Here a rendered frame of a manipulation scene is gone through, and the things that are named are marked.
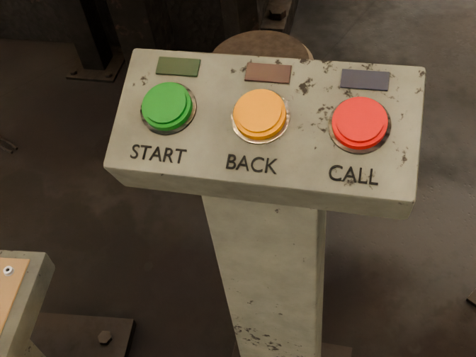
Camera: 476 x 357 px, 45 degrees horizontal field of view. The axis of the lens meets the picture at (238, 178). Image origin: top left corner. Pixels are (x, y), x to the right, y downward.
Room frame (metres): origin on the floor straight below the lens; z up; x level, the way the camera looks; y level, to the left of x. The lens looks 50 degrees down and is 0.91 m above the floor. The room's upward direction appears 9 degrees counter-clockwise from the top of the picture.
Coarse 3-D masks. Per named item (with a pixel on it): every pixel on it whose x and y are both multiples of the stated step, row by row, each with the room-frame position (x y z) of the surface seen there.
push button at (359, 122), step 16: (336, 112) 0.30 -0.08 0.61; (352, 112) 0.29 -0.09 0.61; (368, 112) 0.29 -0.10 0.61; (384, 112) 0.29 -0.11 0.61; (336, 128) 0.28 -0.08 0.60; (352, 128) 0.28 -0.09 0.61; (368, 128) 0.28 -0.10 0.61; (384, 128) 0.28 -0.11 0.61; (352, 144) 0.27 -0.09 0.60; (368, 144) 0.27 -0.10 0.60
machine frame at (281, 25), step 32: (0, 0) 1.36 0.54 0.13; (32, 0) 1.33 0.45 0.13; (96, 0) 1.27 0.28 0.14; (192, 0) 1.19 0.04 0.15; (256, 0) 1.14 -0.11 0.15; (288, 0) 1.25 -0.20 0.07; (0, 32) 1.38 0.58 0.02; (32, 32) 1.34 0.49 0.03; (64, 32) 1.31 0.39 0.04; (192, 32) 1.19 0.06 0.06; (224, 32) 1.16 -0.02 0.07; (288, 32) 1.18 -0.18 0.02
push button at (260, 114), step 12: (252, 96) 0.32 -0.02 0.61; (264, 96) 0.32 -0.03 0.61; (276, 96) 0.32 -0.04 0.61; (240, 108) 0.32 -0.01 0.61; (252, 108) 0.31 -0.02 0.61; (264, 108) 0.31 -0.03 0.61; (276, 108) 0.31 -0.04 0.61; (240, 120) 0.31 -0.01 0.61; (252, 120) 0.30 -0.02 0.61; (264, 120) 0.30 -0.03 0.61; (276, 120) 0.30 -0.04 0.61; (252, 132) 0.30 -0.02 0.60; (264, 132) 0.29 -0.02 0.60; (276, 132) 0.30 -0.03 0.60
